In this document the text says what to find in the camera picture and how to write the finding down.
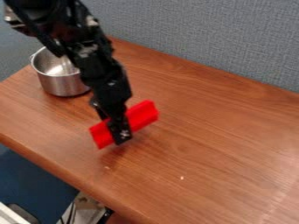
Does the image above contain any metal table leg bracket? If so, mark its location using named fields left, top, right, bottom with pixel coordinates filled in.
left=57, top=192, right=113, bottom=224

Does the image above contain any red plastic block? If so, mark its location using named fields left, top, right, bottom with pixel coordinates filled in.
left=89, top=100, right=159, bottom=149

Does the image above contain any white object at corner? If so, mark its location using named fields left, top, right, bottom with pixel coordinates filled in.
left=0, top=202, right=33, bottom=224

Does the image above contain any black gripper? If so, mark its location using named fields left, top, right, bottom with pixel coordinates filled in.
left=78, top=49, right=134, bottom=146

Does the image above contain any stainless steel pot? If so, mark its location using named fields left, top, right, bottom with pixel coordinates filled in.
left=30, top=47, right=90, bottom=97

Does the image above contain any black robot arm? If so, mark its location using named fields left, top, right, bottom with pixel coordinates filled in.
left=4, top=0, right=133, bottom=144

